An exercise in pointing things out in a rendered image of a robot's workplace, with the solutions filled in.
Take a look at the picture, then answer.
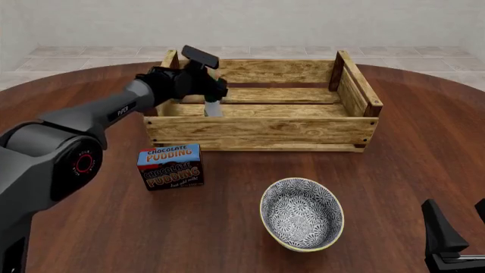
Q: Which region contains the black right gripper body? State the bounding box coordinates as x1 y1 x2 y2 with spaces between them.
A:
424 249 485 273

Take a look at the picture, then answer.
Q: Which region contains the small flat plate on stalk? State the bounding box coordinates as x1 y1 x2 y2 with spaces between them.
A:
180 44 221 72

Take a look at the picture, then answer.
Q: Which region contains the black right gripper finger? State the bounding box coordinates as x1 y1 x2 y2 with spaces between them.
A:
421 198 471 256
474 198 485 225

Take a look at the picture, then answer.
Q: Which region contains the black and white patterned bowl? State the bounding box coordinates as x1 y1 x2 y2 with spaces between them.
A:
259 177 346 253

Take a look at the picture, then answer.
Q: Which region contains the wooden slat tray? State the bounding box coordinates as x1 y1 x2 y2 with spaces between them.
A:
143 49 384 154

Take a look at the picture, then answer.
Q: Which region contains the salad dressing bottle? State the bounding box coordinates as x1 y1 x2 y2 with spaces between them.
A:
203 71 225 118

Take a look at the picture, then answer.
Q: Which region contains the chocolate pudding box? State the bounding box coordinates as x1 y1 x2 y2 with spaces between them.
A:
136 143 206 192

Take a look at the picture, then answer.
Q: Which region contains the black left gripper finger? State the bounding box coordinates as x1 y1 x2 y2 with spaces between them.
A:
211 78 230 100

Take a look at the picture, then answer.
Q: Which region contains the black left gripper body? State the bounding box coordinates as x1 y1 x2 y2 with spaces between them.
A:
172 66 215 104

